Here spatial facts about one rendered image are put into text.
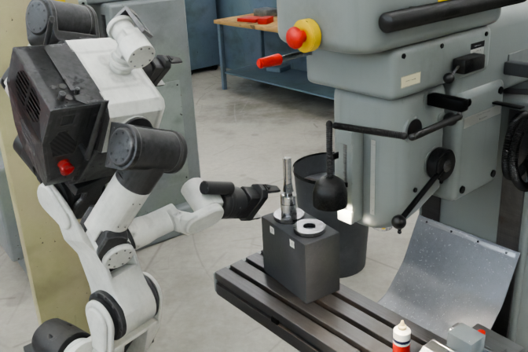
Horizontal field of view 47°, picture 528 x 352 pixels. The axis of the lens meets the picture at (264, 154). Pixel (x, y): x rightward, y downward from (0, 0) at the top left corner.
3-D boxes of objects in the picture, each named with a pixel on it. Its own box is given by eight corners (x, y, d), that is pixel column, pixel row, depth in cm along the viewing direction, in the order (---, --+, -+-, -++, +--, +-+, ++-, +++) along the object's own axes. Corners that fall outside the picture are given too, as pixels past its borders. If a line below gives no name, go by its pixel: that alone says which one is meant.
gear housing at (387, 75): (394, 103, 113) (396, 50, 110) (303, 82, 131) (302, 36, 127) (491, 71, 133) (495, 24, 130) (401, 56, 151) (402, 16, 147)
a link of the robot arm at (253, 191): (251, 229, 172) (221, 231, 163) (233, 206, 177) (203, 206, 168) (275, 197, 167) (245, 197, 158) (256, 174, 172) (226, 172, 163)
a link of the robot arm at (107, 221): (83, 272, 137) (130, 200, 128) (62, 230, 143) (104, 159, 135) (125, 269, 145) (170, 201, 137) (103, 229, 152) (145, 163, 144)
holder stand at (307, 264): (306, 305, 168) (304, 240, 161) (263, 270, 186) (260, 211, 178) (340, 290, 174) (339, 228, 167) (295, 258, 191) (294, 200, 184)
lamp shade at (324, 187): (306, 207, 125) (305, 179, 123) (323, 194, 130) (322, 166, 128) (337, 214, 121) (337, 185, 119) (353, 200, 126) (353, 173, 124)
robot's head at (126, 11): (115, 51, 131) (141, 27, 130) (97, 26, 135) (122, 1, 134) (132, 61, 137) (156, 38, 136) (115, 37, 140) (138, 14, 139)
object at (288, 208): (287, 208, 180) (286, 192, 178) (300, 212, 177) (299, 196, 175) (277, 214, 176) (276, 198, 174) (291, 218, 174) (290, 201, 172)
